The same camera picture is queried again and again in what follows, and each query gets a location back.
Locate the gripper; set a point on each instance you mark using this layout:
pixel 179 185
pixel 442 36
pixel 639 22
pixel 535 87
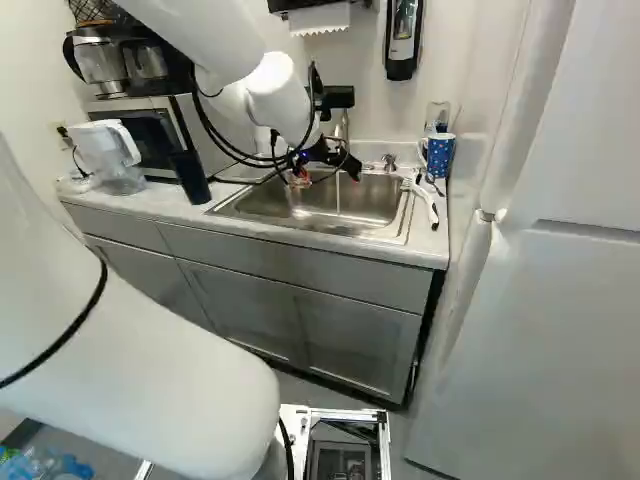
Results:
pixel 327 152

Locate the paper towel dispenser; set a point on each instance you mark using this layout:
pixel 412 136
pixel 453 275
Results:
pixel 320 17

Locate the white water filter pitcher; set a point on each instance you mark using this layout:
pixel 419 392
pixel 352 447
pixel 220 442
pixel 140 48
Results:
pixel 107 155

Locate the tall black tumbler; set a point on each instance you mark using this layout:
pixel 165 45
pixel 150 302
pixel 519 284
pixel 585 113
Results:
pixel 190 175

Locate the silver microwave oven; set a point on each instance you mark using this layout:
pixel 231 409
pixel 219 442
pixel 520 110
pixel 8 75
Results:
pixel 145 137

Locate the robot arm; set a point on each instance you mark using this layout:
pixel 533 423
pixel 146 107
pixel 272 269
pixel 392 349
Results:
pixel 150 380

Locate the white fridge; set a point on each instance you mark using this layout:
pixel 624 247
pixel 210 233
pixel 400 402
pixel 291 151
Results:
pixel 540 280

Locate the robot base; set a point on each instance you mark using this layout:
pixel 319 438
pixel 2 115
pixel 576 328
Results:
pixel 345 450

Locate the metal spoon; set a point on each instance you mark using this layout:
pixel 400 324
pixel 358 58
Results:
pixel 436 186

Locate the grey kitchen counter with cabinets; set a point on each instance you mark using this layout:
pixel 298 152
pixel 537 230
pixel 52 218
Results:
pixel 300 310

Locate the blue mug with white dots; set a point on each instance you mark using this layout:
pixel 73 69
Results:
pixel 440 156

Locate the black coffee maker with carafes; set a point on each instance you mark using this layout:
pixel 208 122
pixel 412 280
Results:
pixel 120 65

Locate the black wall soap dispenser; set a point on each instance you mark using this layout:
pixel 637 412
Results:
pixel 403 45

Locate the chrome tap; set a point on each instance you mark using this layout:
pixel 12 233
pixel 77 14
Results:
pixel 344 125

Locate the pack of water bottles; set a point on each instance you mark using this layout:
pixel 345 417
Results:
pixel 30 460

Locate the stainless steel sink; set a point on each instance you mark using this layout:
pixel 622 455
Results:
pixel 365 202

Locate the clear glass cup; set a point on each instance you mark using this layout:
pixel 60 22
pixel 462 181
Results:
pixel 295 194

